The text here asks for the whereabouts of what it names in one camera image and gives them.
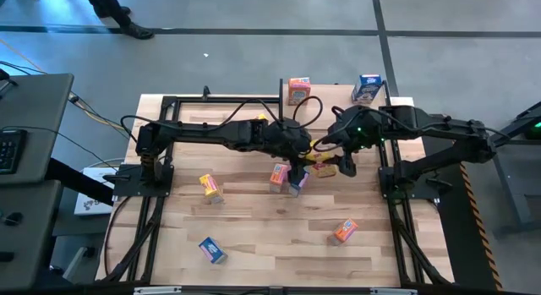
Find floor cable bundle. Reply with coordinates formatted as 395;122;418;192
67;91;133;135

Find green lit device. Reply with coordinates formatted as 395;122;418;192
523;119;541;140

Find black floor mat hazard stripes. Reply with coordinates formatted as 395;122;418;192
416;112;505;292

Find grey metal stand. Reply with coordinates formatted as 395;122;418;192
492;101;541;237

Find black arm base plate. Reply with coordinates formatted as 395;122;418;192
378;157;443;201
112;161;175;199

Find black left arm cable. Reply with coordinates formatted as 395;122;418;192
120;95;325;138

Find silver metal bracket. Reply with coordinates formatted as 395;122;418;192
369;287;419;295
133;286;183;295

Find grey desk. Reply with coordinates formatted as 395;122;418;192
0;179;64;290
0;73;75;186

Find blue Frosted Flakes cereal box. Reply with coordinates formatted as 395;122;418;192
198;236;229;265
351;74;384;106
287;174;311;199

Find wooden shelf black metal frame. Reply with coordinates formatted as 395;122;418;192
277;78;398;138

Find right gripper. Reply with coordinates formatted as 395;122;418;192
325;107;380;178

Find black keyboard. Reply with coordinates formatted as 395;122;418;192
0;128;29;176

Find white cardboard box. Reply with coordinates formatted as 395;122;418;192
74;166;117;216

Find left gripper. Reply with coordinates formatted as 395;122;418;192
261;119;314;186

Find black diagonal desk beam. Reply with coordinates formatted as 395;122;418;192
44;157;115;207

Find orange Mini Wheats cereal box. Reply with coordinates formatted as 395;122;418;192
327;217;359;247
269;162;291;194
287;77;313;107

